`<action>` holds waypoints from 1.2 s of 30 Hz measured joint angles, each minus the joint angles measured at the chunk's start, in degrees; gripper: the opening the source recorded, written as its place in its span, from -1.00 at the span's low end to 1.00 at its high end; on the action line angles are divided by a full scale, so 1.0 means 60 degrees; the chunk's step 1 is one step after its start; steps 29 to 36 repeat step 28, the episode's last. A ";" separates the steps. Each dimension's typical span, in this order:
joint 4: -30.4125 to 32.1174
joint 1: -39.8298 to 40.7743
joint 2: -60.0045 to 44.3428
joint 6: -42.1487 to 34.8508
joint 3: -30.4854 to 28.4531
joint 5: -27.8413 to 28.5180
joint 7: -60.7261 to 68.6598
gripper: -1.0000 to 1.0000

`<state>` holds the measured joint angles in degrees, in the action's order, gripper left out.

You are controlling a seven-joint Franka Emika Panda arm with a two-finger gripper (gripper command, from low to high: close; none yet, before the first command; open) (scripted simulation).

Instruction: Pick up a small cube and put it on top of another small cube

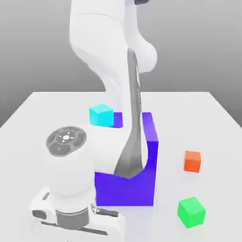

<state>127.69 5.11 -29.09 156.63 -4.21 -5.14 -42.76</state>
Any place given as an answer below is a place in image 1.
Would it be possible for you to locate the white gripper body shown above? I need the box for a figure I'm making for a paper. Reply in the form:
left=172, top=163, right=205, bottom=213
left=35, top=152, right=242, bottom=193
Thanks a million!
left=38, top=205, right=127, bottom=242

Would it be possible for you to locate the small green cube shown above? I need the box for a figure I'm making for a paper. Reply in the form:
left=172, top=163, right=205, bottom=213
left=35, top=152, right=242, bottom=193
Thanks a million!
left=177, top=196, right=207, bottom=229

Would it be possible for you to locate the small orange cube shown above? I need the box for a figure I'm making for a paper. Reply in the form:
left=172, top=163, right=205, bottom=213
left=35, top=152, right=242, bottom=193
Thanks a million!
left=183, top=150, right=201, bottom=173

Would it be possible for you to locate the small cyan cube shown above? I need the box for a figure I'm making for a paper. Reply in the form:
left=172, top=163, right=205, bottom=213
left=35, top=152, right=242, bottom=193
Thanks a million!
left=88, top=103, right=114, bottom=128

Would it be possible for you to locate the large blue box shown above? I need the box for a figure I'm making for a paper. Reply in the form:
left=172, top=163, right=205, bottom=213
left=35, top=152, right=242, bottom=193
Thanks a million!
left=94, top=112, right=159, bottom=207

